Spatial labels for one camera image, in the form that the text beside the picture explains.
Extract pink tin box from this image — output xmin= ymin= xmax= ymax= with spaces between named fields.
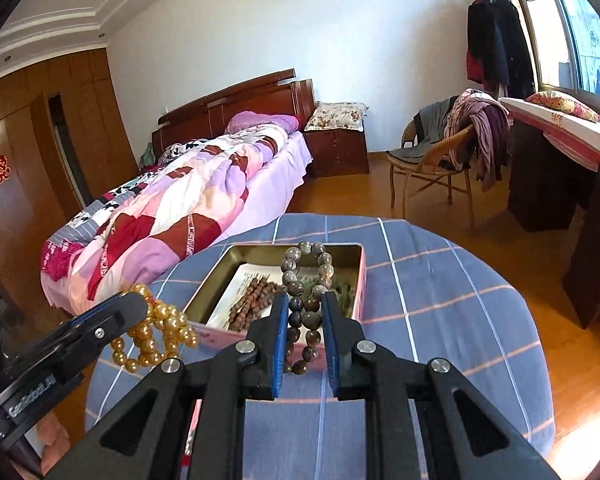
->
xmin=182 ymin=242 xmax=366 ymax=371

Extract green bead bracelet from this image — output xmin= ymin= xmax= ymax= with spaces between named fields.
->
xmin=302 ymin=275 xmax=356 ymax=318

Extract grey bead bracelet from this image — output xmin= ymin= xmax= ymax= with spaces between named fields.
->
xmin=280 ymin=241 xmax=334 ymax=376

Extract yellow bead bracelet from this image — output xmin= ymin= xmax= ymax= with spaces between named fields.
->
xmin=111 ymin=283 xmax=200 ymax=373

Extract patchwork quilt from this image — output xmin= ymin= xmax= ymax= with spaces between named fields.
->
xmin=42 ymin=125 xmax=288 ymax=313

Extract floral cushion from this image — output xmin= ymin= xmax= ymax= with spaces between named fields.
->
xmin=305 ymin=101 xmax=370 ymax=133

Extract wooden wardrobe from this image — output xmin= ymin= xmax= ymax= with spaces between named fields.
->
xmin=0 ymin=47 xmax=141 ymax=291

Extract pink pillow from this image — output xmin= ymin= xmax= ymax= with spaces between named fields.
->
xmin=225 ymin=110 xmax=301 ymax=136

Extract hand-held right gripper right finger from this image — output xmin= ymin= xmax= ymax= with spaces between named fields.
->
xmin=321 ymin=291 xmax=563 ymax=480

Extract brown bead bracelet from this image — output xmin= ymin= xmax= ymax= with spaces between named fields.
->
xmin=227 ymin=277 xmax=283 ymax=333

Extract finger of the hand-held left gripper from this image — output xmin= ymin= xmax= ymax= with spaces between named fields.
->
xmin=72 ymin=296 xmax=136 ymax=322
xmin=45 ymin=294 xmax=149 ymax=362

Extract grey garment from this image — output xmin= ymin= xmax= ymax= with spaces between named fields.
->
xmin=387 ymin=97 xmax=461 ymax=163

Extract window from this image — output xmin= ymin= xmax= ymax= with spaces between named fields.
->
xmin=510 ymin=0 xmax=600 ymax=106

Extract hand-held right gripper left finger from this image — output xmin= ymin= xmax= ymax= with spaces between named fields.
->
xmin=42 ymin=292 xmax=291 ymax=480

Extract red floral pillow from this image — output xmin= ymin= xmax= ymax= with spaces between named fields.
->
xmin=525 ymin=91 xmax=600 ymax=123

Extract round table blue plaid cloth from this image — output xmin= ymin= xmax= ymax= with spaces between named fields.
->
xmin=85 ymin=212 xmax=556 ymax=480

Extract dark wooden desk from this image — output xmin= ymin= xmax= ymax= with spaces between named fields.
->
xmin=500 ymin=97 xmax=600 ymax=331

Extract white red padded mat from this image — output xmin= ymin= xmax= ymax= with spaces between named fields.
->
xmin=500 ymin=96 xmax=600 ymax=176

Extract wooden bed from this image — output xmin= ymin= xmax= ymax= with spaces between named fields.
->
xmin=40 ymin=67 xmax=317 ymax=316

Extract pink striped garment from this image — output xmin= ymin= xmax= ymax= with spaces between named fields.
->
xmin=442 ymin=89 xmax=503 ymax=171

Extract lavender bed sheet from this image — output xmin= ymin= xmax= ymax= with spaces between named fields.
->
xmin=220 ymin=132 xmax=313 ymax=251

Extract dark hanging coats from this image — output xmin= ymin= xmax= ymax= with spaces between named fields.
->
xmin=466 ymin=0 xmax=536 ymax=101

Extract wooden nightstand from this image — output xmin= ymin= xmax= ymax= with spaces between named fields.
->
xmin=304 ymin=127 xmax=370 ymax=178

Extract mauve garment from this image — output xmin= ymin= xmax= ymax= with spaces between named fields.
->
xmin=472 ymin=105 xmax=512 ymax=192

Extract wicker chair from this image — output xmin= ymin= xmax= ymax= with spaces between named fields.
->
xmin=386 ymin=122 xmax=481 ymax=228

